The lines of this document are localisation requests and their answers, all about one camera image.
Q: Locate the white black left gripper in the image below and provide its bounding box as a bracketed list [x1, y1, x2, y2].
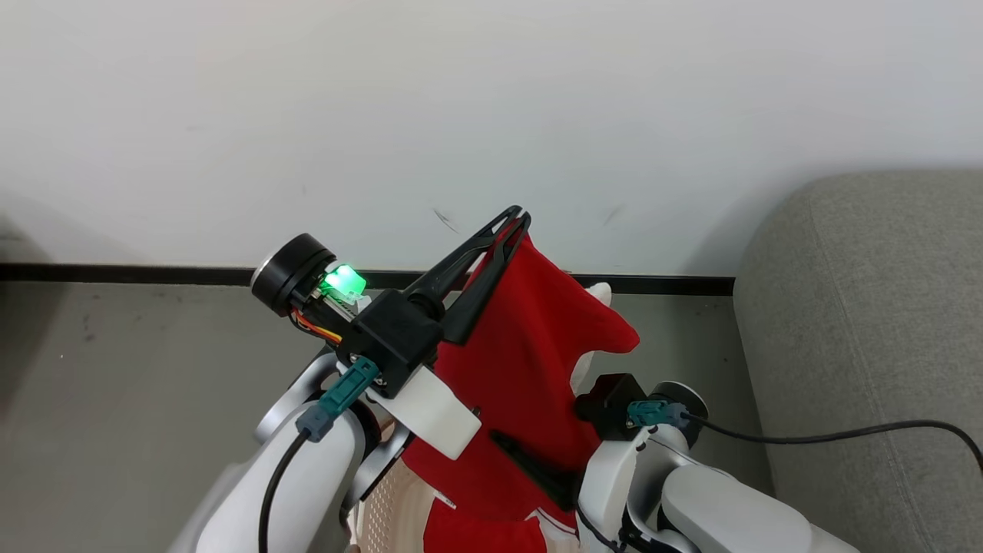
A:
[252, 205, 532, 462]

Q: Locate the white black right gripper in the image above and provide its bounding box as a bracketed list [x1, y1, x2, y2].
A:
[489, 382, 709, 538]

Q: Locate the red clothing with white trim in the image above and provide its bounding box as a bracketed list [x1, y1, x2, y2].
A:
[401, 234, 640, 553]

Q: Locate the beige perforated laundry basket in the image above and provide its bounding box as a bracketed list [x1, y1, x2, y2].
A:
[349, 461, 435, 553]

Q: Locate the grey fabric sofa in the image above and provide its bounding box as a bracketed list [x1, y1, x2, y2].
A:
[733, 171, 983, 553]

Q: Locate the black baseboard strip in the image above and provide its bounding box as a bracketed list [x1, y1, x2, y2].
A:
[0, 263, 736, 297]

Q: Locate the black cable with teal plug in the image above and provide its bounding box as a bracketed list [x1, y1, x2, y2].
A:
[627, 399, 983, 473]
[259, 357, 382, 553]

